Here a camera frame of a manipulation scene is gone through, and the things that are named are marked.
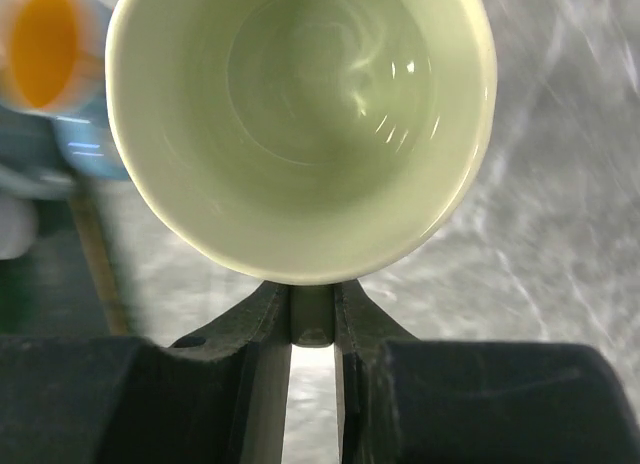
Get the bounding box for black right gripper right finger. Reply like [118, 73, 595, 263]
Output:
[333, 281, 639, 463]

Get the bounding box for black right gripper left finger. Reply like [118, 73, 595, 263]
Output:
[1, 282, 291, 463]

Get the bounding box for light green mug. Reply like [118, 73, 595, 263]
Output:
[104, 0, 499, 349]

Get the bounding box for blue butterfly mug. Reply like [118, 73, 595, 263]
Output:
[1, 0, 129, 180]

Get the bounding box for white grey mug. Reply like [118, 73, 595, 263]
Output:
[0, 193, 38, 260]

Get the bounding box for black tray gold rim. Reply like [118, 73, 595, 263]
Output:
[1, 193, 134, 337]

